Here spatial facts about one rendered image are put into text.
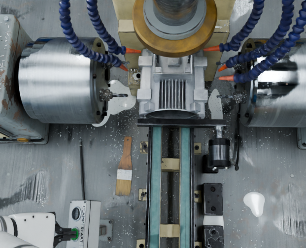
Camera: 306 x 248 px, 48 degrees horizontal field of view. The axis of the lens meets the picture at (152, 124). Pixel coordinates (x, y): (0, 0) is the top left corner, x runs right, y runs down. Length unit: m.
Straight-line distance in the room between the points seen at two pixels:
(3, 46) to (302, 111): 0.80
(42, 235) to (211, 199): 0.53
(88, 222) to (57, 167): 0.37
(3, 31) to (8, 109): 0.21
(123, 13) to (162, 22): 0.40
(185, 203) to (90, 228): 0.30
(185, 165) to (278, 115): 0.31
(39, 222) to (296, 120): 0.69
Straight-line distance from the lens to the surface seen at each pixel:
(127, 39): 0.99
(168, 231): 1.13
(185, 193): 1.05
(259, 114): 0.94
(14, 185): 1.28
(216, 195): 1.12
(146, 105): 0.93
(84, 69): 0.91
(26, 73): 0.96
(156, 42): 0.73
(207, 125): 0.98
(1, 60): 1.00
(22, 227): 0.82
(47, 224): 0.85
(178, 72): 0.93
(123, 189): 1.17
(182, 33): 0.71
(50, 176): 1.24
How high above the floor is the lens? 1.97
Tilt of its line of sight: 75 degrees down
